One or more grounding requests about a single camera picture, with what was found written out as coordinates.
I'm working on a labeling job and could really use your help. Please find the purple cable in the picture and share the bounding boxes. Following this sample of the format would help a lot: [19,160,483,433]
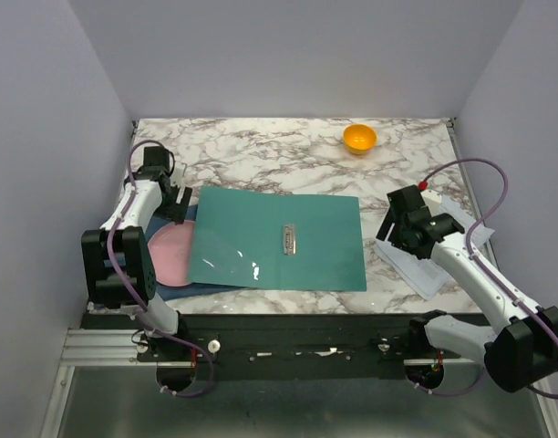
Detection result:
[106,140,215,399]
[413,157,558,399]

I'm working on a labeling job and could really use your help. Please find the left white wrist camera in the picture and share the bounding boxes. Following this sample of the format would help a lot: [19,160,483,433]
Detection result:
[170,162,187,186]

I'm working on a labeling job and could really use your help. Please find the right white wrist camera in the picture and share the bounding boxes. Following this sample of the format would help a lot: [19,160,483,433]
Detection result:
[420,189,442,216]

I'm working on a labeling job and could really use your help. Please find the blue letter placemat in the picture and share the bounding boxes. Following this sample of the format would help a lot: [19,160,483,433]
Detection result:
[93,203,243,310]

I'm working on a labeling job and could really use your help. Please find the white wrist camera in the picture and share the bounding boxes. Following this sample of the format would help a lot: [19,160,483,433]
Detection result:
[420,189,442,216]
[170,162,187,186]

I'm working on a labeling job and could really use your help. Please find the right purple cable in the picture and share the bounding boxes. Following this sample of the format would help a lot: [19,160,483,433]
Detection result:
[413,157,558,399]

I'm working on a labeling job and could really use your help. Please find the orange bowl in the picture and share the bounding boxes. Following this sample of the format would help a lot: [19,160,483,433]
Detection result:
[343,124,377,155]

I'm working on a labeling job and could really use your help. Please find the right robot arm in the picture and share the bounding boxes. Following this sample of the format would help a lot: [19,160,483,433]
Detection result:
[377,185,558,392]

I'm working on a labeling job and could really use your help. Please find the teal folder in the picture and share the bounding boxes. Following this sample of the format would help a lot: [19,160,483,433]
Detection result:
[188,186,367,292]

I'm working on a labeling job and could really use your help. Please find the black mounting base bar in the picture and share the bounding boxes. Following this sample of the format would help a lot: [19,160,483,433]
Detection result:
[80,311,494,382]

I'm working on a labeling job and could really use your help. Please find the pink plate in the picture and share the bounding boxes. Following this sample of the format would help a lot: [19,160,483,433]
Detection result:
[148,220,195,287]

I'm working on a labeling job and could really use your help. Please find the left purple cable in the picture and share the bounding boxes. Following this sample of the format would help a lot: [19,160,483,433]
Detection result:
[106,140,215,399]

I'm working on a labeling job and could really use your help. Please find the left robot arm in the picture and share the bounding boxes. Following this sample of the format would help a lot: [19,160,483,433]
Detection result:
[81,140,192,360]

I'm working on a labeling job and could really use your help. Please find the aluminium rail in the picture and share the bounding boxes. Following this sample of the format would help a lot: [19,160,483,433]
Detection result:
[60,329,138,367]

